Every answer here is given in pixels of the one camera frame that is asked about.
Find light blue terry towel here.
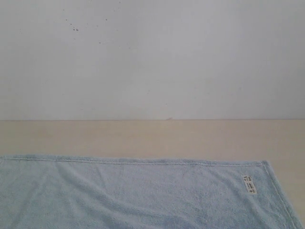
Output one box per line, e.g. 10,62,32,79
0,155,302,229

